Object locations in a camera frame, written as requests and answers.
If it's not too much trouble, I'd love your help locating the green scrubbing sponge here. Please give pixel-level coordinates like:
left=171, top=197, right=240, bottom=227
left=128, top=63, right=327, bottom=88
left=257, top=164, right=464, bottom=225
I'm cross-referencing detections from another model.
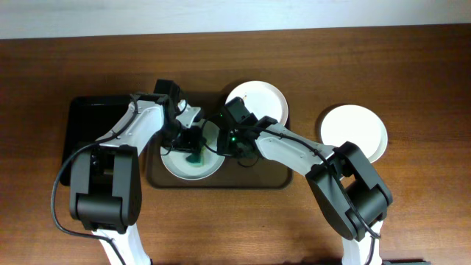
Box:
left=185, top=138, right=207, bottom=167

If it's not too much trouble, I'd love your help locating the pale blue plate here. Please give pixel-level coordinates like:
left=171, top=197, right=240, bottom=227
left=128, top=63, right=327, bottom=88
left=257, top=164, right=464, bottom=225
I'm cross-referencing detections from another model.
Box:
left=160, top=121, right=225, bottom=180

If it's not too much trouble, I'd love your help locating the white plate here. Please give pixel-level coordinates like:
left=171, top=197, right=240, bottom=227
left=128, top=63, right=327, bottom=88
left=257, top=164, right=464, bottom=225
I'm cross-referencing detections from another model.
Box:
left=225, top=81, right=288, bottom=125
left=319, top=105, right=389, bottom=163

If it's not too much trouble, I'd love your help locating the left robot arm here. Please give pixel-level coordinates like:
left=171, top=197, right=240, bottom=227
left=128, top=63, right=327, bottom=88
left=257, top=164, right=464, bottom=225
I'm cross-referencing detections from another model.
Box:
left=69, top=79, right=202, bottom=264

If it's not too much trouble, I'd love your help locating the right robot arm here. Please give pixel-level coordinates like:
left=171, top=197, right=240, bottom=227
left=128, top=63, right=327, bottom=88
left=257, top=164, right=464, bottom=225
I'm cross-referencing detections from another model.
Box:
left=216, top=97, right=393, bottom=264

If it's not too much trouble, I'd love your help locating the brown plastic serving tray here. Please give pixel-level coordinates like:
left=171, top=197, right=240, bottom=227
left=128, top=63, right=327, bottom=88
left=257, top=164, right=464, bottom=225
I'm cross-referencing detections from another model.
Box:
left=146, top=92, right=292, bottom=189

